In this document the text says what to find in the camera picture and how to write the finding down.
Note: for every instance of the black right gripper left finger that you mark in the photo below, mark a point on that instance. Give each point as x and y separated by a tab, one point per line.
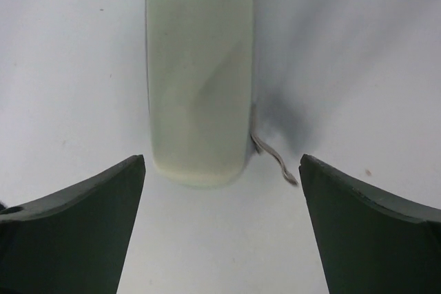
74	240

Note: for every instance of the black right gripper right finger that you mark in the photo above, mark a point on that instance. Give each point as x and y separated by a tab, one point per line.
370	240

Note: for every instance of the pale green glasses case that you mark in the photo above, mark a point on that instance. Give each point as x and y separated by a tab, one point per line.
201	63

